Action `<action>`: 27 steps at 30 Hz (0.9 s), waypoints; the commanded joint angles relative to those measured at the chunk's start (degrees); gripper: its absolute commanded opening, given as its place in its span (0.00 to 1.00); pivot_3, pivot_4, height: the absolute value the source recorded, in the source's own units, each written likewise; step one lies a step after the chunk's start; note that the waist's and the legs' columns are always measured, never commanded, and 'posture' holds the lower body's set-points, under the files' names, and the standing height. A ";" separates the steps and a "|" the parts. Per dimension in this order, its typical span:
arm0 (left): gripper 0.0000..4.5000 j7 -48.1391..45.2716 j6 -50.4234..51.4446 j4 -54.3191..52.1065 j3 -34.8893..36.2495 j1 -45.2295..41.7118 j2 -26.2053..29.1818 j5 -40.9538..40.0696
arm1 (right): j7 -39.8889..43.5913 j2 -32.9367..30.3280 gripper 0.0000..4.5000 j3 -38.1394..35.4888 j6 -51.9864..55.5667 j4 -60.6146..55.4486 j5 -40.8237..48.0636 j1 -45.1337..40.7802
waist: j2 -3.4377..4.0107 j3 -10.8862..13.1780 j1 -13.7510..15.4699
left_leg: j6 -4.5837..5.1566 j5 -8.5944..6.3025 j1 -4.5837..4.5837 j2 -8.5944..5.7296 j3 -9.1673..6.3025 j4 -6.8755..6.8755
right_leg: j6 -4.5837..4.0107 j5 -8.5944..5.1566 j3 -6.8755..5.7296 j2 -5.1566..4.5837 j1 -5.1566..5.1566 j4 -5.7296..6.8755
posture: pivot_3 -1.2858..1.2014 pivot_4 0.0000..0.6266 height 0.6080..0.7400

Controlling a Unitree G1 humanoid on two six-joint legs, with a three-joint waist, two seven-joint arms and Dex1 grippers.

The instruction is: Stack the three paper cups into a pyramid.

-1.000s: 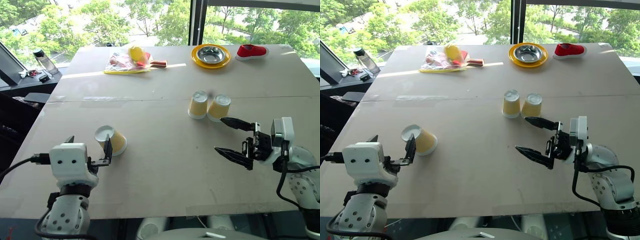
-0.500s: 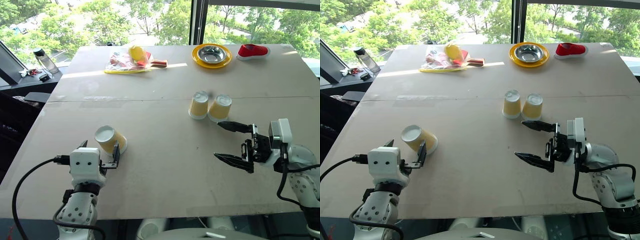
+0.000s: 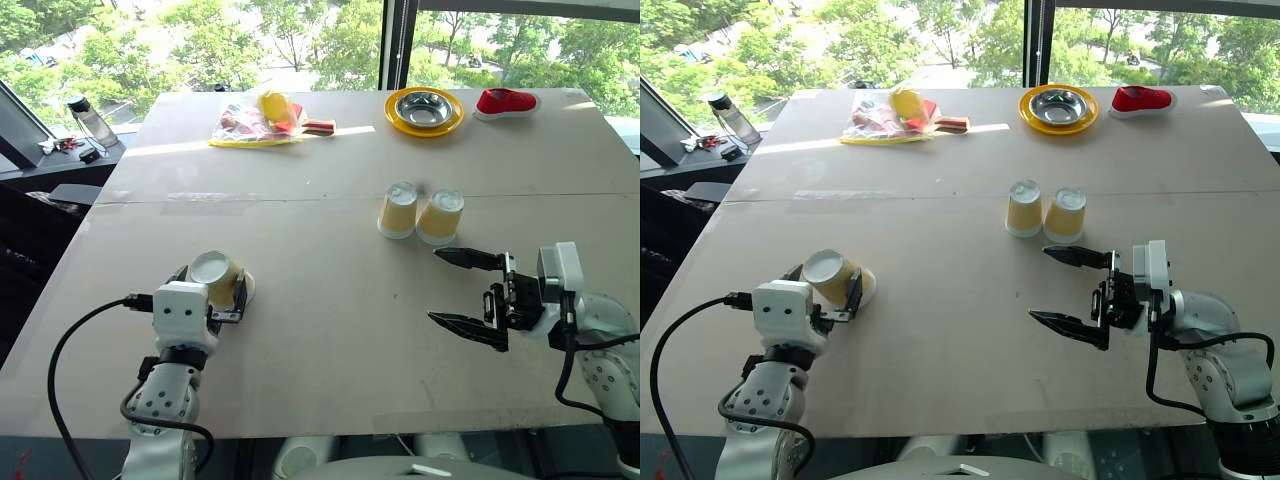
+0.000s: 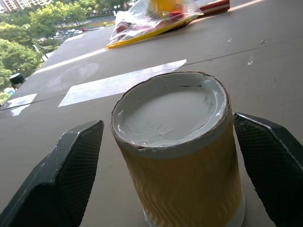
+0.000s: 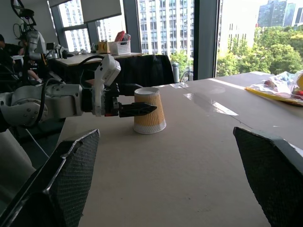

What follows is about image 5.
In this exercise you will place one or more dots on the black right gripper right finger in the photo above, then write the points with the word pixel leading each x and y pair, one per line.
pixel 274 175

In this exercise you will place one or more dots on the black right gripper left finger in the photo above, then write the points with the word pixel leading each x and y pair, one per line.
pixel 68 170

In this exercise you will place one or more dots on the clear plastic bag with items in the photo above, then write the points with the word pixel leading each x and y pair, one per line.
pixel 281 87

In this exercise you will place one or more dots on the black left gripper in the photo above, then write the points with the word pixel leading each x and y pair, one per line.
pixel 111 104

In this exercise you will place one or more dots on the white plastic basket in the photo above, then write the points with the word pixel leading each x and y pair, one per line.
pixel 120 48

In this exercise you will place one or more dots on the silver background robot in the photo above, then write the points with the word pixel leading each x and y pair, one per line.
pixel 35 45

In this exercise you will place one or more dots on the red snack bag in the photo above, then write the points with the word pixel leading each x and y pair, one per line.
pixel 120 36

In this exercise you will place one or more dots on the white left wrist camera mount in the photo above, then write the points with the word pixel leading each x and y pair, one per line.
pixel 107 71

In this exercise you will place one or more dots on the yellow white paper cup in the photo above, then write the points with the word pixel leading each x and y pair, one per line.
pixel 149 123

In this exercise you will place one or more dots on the grey robot body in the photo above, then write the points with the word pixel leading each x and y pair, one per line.
pixel 11 165

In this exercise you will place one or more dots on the person in black shirt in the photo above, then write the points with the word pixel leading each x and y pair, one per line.
pixel 8 50

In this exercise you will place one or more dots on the table with black cloth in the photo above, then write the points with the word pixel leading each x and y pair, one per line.
pixel 144 68

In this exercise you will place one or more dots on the grey roller blind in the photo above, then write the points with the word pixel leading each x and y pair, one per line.
pixel 101 10

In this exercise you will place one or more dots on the yellow box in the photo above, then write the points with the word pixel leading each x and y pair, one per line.
pixel 103 47

